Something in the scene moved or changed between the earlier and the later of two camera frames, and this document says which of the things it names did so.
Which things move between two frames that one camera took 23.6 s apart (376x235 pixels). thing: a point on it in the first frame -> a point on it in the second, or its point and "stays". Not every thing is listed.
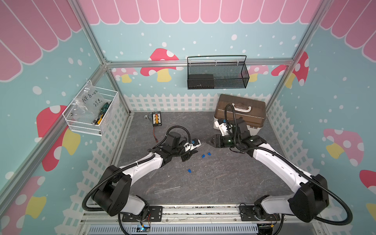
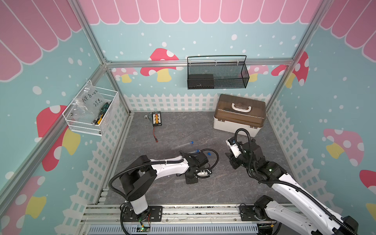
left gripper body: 179,151 -> 191,178
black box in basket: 200,81 stays
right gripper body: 226,141 -> 240,160
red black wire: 156,140 stays
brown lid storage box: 252,111 stays
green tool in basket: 97,121 stays
